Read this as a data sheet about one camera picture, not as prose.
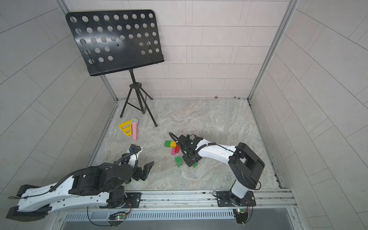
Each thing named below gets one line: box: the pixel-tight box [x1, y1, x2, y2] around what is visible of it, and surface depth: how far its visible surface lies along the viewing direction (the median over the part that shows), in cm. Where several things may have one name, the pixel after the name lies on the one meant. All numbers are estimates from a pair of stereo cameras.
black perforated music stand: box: [65, 9, 165, 128], surface depth 70 cm
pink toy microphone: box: [130, 116, 139, 141], surface depth 98 cm
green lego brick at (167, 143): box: [164, 140, 172, 148], surface depth 92 cm
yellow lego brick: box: [170, 140, 177, 149], surface depth 91 cm
